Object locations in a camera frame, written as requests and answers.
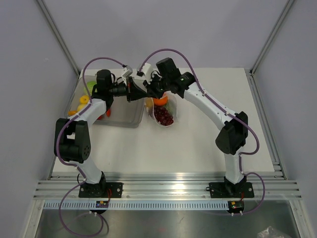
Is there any clear plastic food tray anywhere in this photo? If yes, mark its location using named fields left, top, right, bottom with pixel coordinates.
left=64, top=78, right=145, bottom=128

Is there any aluminium rail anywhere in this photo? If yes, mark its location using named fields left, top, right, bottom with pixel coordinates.
left=34, top=171, right=302, bottom=200

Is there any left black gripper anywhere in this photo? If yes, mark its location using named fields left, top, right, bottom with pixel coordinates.
left=108, top=76, right=148, bottom=102

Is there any purple grape bunch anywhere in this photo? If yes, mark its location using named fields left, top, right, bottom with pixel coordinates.
left=154, top=106, right=174, bottom=126

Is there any green cabbage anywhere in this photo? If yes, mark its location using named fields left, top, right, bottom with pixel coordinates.
left=86, top=81, right=97, bottom=91

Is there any white slotted cable duct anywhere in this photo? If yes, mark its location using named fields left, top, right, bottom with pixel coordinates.
left=44, top=200, right=229, bottom=211

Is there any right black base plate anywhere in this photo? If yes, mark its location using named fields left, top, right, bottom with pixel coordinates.
left=206, top=182, right=255, bottom=198

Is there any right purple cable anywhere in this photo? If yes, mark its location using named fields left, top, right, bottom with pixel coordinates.
left=138, top=48, right=266, bottom=216

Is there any crumpled plastic wrap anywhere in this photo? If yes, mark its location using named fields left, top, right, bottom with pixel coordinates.
left=257, top=226, right=290, bottom=238

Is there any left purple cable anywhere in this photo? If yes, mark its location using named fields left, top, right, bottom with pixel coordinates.
left=54, top=57, right=128, bottom=236

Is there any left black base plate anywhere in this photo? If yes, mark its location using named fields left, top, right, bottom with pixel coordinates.
left=78, top=182, right=123, bottom=198

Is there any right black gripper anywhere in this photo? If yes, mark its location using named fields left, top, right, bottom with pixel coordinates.
left=143, top=73, right=170, bottom=100

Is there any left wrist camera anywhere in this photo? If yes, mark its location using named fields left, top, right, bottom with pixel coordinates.
left=121, top=65, right=133, bottom=81

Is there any small orange fruit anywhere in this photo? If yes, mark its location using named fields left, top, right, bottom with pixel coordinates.
left=68, top=111, right=77, bottom=116

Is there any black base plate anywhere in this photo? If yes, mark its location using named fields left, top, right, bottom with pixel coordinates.
left=206, top=182, right=255, bottom=198
left=78, top=182, right=123, bottom=198

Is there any orange carrot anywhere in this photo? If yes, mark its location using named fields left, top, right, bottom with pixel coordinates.
left=106, top=109, right=111, bottom=117

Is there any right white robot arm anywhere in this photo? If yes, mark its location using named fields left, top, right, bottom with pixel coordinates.
left=138, top=58, right=248, bottom=196

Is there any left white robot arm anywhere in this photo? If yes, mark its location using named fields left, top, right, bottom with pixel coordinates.
left=54, top=67, right=147, bottom=197

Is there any yellow lemon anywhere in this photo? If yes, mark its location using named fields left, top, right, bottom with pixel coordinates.
left=145, top=98, right=154, bottom=108
left=79, top=95, right=90, bottom=104

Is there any clear zip top bag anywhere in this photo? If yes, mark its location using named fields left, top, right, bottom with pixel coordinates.
left=145, top=92, right=177, bottom=127

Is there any green netted melon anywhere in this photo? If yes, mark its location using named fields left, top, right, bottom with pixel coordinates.
left=164, top=99, right=174, bottom=114

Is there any purple cable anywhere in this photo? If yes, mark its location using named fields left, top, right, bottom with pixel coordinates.
left=54, top=57, right=128, bottom=236
left=138, top=48, right=266, bottom=216

